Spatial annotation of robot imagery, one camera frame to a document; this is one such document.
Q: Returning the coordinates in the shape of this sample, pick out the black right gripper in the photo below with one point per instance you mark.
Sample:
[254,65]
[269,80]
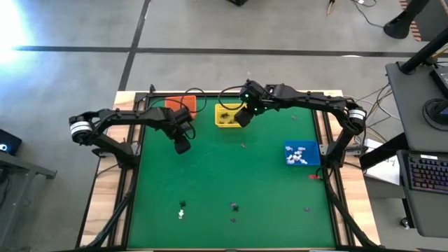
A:
[255,101]

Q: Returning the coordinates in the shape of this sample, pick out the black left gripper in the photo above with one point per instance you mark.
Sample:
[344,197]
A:
[182,140]

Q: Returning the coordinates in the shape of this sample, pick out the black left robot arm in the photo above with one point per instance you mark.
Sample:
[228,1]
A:
[122,115]

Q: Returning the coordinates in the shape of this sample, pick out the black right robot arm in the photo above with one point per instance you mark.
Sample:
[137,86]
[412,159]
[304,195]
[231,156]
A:
[315,101]

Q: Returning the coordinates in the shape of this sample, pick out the orange plastic basket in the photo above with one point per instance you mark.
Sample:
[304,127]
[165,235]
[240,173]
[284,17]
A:
[178,101]

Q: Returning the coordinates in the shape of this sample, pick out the yellow plastic basket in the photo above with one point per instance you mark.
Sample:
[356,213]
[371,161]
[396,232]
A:
[220,122]

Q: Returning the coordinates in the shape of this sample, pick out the green table mat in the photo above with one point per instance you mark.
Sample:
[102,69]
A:
[217,182]

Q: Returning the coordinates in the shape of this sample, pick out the blue plastic basket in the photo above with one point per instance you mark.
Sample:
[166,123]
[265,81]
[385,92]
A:
[313,150]

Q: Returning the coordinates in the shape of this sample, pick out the black floor object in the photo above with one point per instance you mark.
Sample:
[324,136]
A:
[238,2]

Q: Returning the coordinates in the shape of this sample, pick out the wood-coloured tool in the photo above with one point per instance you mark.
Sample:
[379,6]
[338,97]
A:
[330,7]

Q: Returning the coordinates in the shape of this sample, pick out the black desk support beam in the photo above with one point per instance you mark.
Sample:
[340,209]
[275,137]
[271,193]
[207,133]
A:
[372,159]

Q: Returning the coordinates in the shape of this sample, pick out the white paper sheet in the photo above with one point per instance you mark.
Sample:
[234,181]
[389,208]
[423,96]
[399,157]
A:
[385,171]

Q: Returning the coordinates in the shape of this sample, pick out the black stand base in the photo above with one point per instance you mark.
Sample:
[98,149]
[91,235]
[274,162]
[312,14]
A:
[399,26]

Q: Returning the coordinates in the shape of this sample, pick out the black device with light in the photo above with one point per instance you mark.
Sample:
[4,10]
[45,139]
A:
[12,140]

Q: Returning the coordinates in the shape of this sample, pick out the black slanted pole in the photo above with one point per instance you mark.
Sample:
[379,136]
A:
[423,52]

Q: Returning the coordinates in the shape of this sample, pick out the grey side desk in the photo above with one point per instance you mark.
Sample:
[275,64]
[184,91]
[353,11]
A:
[14,210]

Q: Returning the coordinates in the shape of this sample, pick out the black box device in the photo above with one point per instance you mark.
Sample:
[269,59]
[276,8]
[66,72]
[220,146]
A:
[441,78]

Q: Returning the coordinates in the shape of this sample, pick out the black caster wheel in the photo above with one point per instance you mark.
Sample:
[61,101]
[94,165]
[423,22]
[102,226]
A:
[405,223]

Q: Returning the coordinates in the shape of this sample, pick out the dark box with striped edge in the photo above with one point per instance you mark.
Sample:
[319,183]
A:
[434,21]

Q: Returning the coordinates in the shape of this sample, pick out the black aluminium table frame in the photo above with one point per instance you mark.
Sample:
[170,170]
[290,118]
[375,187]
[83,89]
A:
[210,94]

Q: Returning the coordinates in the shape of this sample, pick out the black frame bracket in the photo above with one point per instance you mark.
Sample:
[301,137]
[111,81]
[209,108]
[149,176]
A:
[152,89]

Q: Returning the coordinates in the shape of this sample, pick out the grey metal base bracket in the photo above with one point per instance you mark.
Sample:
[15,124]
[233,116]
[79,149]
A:
[323,150]

